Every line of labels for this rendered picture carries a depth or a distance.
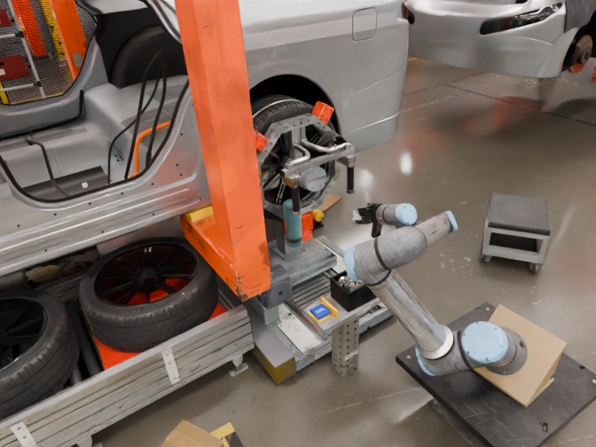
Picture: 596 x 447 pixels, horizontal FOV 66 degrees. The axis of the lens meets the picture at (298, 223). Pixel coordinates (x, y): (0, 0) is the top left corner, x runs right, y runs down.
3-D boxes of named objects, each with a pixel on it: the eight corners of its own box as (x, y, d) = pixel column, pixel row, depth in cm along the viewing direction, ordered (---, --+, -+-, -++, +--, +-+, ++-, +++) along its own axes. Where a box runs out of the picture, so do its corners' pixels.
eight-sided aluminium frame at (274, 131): (334, 194, 272) (333, 105, 242) (341, 199, 267) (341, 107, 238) (254, 226, 247) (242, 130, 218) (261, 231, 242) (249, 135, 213)
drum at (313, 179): (304, 174, 252) (303, 150, 244) (328, 188, 237) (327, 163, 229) (283, 182, 246) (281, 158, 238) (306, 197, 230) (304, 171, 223)
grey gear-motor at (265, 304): (259, 280, 286) (253, 234, 268) (297, 318, 256) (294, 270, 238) (233, 293, 278) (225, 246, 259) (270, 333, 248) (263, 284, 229)
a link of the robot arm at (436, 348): (474, 377, 178) (377, 257, 142) (432, 384, 187) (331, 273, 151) (470, 342, 189) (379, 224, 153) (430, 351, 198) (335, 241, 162)
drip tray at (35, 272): (98, 246, 344) (97, 242, 342) (108, 276, 312) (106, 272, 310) (22, 270, 325) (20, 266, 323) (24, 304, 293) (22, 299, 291)
